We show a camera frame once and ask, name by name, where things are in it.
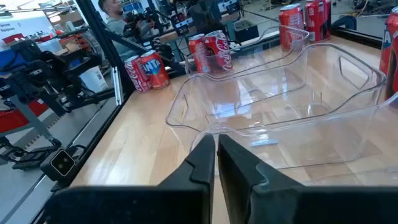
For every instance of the person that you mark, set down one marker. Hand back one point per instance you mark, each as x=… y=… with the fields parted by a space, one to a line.
x=116 y=25

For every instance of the red Fanta can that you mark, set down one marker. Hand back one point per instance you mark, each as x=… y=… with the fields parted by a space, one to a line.
x=199 y=57
x=290 y=26
x=391 y=53
x=154 y=70

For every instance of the red crate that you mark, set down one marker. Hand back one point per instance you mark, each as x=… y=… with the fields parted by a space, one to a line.
x=18 y=116

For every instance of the black background robot arm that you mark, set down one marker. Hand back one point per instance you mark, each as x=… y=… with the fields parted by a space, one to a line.
x=49 y=74

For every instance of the white printed sign board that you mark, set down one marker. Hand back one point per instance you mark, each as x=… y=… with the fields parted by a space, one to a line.
x=25 y=28

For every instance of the red Coca-Cola can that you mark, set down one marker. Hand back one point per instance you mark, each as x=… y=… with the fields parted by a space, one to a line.
x=136 y=74
x=219 y=51
x=317 y=18

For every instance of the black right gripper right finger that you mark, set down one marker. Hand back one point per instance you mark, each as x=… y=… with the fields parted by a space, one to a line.
x=280 y=205

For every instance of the white bucket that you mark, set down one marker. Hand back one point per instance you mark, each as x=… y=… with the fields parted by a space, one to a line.
x=93 y=79

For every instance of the black table-level camera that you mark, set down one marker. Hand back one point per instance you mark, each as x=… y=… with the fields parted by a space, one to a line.
x=62 y=162

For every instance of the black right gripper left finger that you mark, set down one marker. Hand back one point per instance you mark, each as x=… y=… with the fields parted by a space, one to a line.
x=155 y=205

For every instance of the black crate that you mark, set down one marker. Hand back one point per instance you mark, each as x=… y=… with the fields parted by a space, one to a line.
x=245 y=31

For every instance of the silver frame bracket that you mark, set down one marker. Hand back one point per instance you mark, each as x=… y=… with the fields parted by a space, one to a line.
x=117 y=85

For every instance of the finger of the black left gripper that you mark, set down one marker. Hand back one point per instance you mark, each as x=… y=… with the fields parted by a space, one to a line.
x=228 y=7
x=183 y=25

